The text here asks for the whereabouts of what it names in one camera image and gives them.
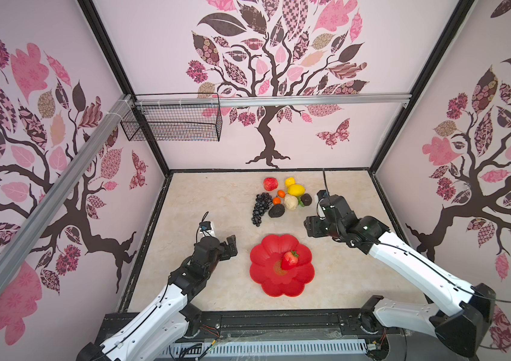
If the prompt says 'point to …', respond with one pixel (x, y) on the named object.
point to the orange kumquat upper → (281, 193)
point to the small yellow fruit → (289, 181)
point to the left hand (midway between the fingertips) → (225, 243)
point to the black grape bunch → (262, 203)
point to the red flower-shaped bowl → (266, 268)
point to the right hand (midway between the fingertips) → (311, 220)
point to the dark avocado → (276, 210)
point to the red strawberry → (290, 260)
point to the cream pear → (290, 202)
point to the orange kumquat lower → (276, 201)
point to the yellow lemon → (295, 189)
